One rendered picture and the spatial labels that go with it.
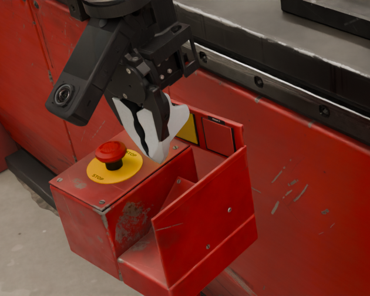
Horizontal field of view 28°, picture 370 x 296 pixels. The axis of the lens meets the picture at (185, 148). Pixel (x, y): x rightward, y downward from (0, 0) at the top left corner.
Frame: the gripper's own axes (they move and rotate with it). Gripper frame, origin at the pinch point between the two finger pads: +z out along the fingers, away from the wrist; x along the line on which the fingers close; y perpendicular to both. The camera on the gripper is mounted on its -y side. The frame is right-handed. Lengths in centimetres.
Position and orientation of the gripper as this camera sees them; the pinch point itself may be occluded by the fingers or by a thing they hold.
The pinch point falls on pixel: (152, 157)
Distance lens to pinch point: 82.8
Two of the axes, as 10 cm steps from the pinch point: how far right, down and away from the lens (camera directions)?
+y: 6.6, -5.7, 4.9
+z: 2.2, 7.7, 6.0
